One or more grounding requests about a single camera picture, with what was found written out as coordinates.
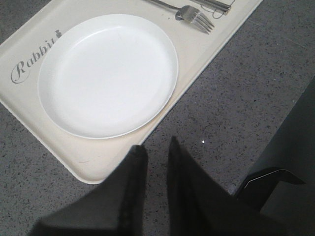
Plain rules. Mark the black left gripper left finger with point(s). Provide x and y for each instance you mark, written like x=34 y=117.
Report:
x=114 y=208

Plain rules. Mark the silver metal chopstick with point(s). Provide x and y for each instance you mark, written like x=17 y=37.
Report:
x=215 y=5

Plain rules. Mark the dark grey cabinet panel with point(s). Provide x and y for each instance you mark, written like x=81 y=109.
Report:
x=281 y=183

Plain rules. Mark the silver metal fork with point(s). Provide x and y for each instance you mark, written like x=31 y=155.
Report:
x=190 y=15

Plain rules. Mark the cream rabbit serving tray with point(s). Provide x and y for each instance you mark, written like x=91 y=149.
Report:
x=21 y=56

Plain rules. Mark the white round plate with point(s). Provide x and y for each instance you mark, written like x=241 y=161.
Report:
x=108 y=76

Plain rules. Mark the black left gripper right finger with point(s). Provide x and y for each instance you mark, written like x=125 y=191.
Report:
x=200 y=207

